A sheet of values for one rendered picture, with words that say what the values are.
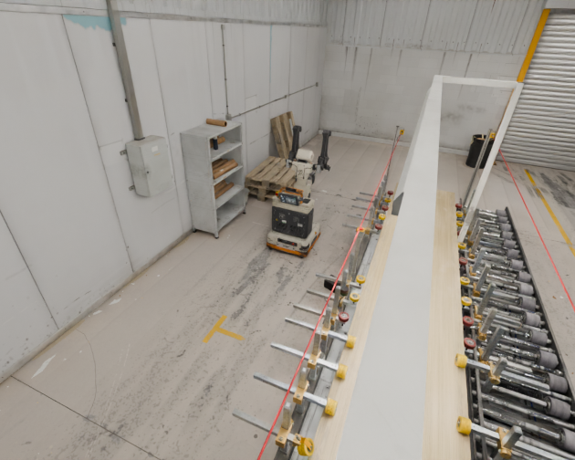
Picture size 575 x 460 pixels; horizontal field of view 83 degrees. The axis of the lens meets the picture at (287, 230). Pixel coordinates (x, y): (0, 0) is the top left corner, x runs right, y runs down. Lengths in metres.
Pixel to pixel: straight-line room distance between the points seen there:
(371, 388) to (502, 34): 9.69
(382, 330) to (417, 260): 0.18
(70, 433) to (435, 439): 2.68
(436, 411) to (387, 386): 1.96
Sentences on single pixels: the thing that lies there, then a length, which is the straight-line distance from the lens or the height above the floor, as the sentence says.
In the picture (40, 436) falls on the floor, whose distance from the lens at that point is 3.57.
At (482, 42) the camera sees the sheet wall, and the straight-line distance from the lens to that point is 9.84.
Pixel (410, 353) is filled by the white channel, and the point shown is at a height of 2.46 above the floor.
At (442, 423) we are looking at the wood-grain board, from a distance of 2.32.
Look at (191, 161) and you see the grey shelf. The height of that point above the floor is 1.19.
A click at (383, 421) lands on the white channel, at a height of 2.46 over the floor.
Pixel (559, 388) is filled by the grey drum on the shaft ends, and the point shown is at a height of 0.82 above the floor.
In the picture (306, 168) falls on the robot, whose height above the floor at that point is 1.18.
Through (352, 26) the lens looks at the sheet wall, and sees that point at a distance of 10.09.
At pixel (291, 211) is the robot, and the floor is 0.68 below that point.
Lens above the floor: 2.78
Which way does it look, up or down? 32 degrees down
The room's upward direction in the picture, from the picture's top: 2 degrees clockwise
